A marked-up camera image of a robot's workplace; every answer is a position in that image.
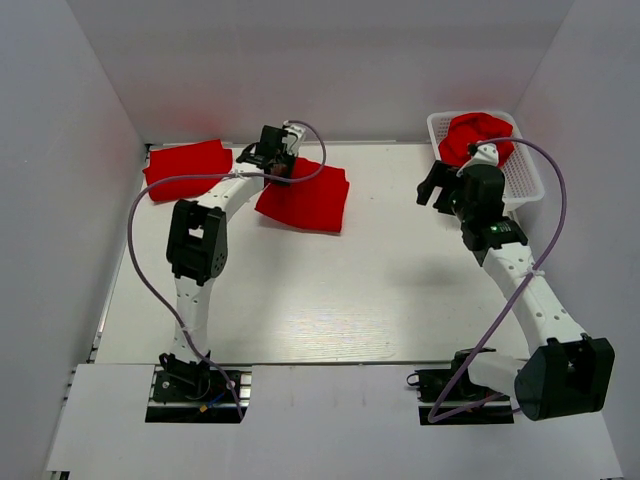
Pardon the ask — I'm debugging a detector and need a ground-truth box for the white front panel board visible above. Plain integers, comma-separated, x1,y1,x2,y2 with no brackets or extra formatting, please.
48,364,621,479

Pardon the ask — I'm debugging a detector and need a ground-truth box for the crumpled red t shirt in basket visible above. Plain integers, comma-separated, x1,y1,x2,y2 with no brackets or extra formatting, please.
438,112,513,167

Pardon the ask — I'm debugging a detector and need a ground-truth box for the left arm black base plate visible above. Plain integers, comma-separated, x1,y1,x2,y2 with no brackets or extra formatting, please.
145,366,241,424

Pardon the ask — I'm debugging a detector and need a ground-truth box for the white plastic basket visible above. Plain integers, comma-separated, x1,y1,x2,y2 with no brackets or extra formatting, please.
427,111,545,212

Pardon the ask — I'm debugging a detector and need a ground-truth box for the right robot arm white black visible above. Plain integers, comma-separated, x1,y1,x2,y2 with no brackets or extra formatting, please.
417,144,615,423

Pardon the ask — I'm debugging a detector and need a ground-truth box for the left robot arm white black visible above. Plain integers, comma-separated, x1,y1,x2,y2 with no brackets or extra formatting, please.
166,122,307,399

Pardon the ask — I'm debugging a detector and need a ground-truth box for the red t shirt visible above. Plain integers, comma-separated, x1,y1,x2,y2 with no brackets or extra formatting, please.
143,139,233,203
438,112,513,167
255,166,350,234

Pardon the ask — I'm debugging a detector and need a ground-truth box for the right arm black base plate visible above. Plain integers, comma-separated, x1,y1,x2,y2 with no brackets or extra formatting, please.
406,367,521,426

